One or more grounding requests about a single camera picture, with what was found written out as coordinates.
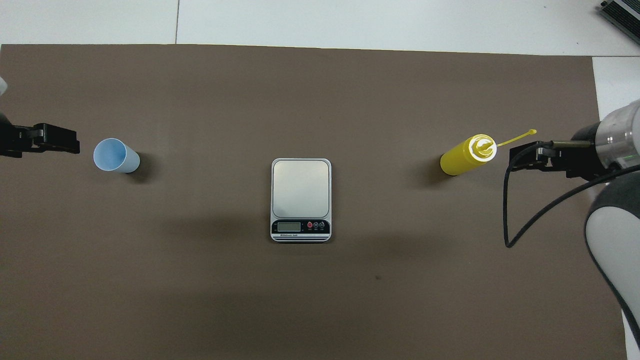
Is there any brown table mat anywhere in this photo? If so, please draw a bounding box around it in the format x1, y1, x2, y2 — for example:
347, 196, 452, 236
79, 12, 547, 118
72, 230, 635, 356
0, 44, 628, 360

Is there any yellow squeeze bottle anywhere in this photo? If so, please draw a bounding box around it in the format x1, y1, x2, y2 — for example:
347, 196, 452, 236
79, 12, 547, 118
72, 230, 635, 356
439, 129, 538, 177

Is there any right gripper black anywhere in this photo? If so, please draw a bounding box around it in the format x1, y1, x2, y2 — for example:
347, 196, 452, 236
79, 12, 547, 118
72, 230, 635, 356
509, 122, 617, 182

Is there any silver digital kitchen scale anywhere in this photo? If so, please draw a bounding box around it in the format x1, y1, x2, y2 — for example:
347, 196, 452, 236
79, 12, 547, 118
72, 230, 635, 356
270, 158, 333, 244

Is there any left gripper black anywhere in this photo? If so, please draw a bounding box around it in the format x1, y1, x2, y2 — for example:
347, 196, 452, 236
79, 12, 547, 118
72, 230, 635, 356
0, 114, 81, 159

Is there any light blue plastic cup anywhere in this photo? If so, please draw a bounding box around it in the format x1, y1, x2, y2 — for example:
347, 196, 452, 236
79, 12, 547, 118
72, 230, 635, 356
93, 138, 141, 174

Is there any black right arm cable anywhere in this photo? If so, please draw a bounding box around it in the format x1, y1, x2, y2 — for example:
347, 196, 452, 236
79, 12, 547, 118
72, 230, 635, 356
503, 141, 640, 249

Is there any grey ribbed metal device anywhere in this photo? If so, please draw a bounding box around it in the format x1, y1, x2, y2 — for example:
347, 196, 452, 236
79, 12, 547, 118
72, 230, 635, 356
600, 0, 640, 33

